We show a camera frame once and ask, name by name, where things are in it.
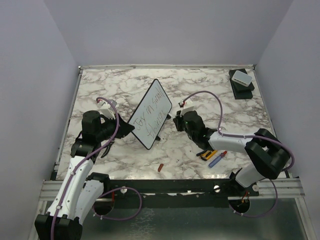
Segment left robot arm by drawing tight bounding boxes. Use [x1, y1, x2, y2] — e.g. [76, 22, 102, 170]
[34, 110, 134, 240]

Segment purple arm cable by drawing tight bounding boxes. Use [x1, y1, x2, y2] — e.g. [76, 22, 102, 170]
[183, 90, 295, 172]
[49, 96, 119, 240]

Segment red marker cap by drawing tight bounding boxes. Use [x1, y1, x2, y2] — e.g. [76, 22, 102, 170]
[157, 163, 164, 172]

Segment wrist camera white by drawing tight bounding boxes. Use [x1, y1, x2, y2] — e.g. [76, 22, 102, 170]
[97, 99, 116, 120]
[178, 99, 194, 117]

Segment black wire stripper pliers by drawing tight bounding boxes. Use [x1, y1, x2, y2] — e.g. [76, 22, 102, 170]
[100, 140, 115, 158]

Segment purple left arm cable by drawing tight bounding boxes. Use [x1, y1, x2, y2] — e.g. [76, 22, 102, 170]
[49, 96, 119, 240]

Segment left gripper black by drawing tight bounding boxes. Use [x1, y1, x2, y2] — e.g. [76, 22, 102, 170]
[97, 112, 135, 142]

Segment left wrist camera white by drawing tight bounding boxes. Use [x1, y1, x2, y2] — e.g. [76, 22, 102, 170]
[97, 99, 116, 120]

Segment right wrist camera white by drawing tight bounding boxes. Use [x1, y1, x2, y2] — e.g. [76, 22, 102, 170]
[178, 99, 194, 117]

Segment small black-framed whiteboard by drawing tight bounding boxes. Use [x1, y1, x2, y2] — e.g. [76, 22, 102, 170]
[128, 79, 172, 150]

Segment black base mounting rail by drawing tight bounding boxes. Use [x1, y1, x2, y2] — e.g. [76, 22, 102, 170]
[49, 172, 261, 210]

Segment blue handled pliers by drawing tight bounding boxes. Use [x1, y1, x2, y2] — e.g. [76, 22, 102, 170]
[196, 150, 211, 157]

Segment yellow utility knife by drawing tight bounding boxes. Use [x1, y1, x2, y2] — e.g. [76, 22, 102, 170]
[199, 150, 218, 161]

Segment black flat box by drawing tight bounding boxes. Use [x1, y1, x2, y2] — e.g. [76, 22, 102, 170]
[228, 68, 255, 100]

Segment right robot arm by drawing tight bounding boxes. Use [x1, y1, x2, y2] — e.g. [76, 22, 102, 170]
[173, 110, 291, 196]

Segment blue red screwdriver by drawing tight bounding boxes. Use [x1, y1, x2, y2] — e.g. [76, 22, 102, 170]
[208, 151, 228, 169]

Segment white small box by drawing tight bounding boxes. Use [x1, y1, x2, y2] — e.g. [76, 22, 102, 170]
[231, 70, 253, 87]

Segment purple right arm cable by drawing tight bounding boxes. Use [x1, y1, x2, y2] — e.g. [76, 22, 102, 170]
[183, 90, 295, 172]

